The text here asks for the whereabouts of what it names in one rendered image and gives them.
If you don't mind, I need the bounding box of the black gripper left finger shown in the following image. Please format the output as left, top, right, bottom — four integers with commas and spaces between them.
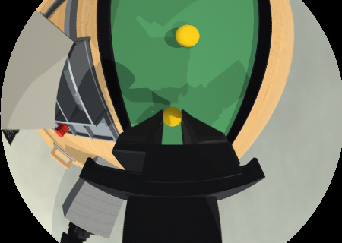
116, 109, 163, 144

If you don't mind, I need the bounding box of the yellow ball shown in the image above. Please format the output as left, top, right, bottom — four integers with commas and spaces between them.
163, 107, 182, 127
176, 24, 200, 47

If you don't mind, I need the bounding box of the red plug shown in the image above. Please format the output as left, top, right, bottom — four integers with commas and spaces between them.
55, 123, 69, 137

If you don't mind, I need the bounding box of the green tray with black rim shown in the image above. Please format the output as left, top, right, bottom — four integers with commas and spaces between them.
97, 0, 272, 144

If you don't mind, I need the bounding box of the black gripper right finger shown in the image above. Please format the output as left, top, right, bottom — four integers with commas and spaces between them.
181, 109, 229, 144

